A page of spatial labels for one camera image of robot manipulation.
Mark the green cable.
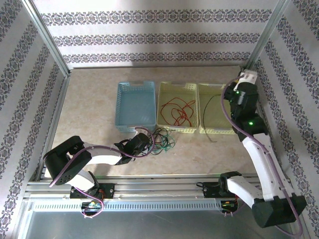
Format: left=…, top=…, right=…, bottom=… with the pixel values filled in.
left=151, top=133, right=176, bottom=154

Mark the yellow plastic basket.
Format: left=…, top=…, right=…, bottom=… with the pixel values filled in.
left=197, top=83, right=237, bottom=135
left=157, top=81, right=200, bottom=134

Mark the aluminium corner post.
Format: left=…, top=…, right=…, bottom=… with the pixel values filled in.
left=244, top=0, right=292, bottom=73
left=21, top=0, right=72, bottom=78

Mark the grey metal sheet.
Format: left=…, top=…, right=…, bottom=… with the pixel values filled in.
left=24, top=210, right=295, bottom=239

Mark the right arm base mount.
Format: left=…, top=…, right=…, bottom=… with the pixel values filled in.
left=203, top=181, right=240, bottom=199

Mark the aluminium side rail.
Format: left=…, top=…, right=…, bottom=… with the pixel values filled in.
left=37, top=71, right=72, bottom=180
left=241, top=67, right=285, bottom=179

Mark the red cable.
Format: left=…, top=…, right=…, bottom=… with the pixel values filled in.
left=160, top=97, right=196, bottom=127

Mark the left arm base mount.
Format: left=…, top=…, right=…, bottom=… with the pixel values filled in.
left=69, top=183, right=115, bottom=199

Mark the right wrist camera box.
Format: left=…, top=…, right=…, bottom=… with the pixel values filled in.
left=233, top=69, right=258, bottom=91

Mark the slotted cable duct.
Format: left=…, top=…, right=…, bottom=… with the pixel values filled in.
left=31, top=200, right=224, bottom=212

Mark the black cable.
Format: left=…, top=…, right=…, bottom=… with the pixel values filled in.
left=202, top=94, right=225, bottom=144
left=146, top=127, right=176, bottom=155

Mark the blue plastic basket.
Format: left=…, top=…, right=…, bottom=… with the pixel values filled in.
left=114, top=80, right=157, bottom=132

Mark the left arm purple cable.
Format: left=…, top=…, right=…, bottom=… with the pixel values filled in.
left=49, top=126, right=157, bottom=219

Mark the aluminium rail frame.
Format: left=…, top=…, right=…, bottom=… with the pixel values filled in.
left=23, top=174, right=296, bottom=200

